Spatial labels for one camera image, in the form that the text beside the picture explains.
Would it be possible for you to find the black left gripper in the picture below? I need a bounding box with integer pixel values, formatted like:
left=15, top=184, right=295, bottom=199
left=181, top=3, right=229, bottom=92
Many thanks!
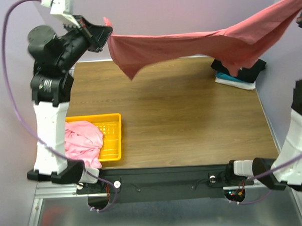
left=55, top=12, right=114, bottom=71

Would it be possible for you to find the red t shirt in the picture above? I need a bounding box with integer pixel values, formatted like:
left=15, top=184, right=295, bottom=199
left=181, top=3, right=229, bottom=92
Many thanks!
left=107, top=0, right=302, bottom=79

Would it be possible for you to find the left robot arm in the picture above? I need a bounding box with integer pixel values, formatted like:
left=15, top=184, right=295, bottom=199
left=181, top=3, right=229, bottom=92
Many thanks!
left=27, top=15, right=113, bottom=193

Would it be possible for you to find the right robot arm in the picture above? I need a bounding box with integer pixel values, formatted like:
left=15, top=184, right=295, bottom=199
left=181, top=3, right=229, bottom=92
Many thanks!
left=224, top=79, right=302, bottom=192

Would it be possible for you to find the black folded t shirt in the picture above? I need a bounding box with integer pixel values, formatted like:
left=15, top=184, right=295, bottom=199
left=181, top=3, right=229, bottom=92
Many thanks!
left=210, top=59, right=266, bottom=83

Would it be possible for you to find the white folded t shirt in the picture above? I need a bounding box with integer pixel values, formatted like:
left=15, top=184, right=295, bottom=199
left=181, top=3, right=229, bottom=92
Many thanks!
left=215, top=77, right=256, bottom=90

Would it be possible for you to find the teal folded t shirt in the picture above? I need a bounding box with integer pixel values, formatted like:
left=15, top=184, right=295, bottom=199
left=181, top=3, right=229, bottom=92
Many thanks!
left=215, top=71, right=241, bottom=82

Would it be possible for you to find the yellow plastic basket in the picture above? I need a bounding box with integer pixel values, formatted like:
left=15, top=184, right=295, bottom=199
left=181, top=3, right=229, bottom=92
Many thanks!
left=66, top=113, right=122, bottom=162

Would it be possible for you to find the light pink t shirt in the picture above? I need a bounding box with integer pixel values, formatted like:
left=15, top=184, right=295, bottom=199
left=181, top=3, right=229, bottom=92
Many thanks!
left=65, top=121, right=103, bottom=169

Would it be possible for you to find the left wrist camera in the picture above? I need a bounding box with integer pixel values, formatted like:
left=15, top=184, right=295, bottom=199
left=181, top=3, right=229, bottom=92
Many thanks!
left=40, top=0, right=81, bottom=28

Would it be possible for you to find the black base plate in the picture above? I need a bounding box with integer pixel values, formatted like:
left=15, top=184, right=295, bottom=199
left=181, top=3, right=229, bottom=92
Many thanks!
left=75, top=162, right=255, bottom=206

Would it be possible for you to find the aluminium frame rail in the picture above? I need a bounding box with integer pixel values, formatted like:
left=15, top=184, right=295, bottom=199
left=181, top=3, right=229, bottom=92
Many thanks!
left=34, top=182, right=77, bottom=199

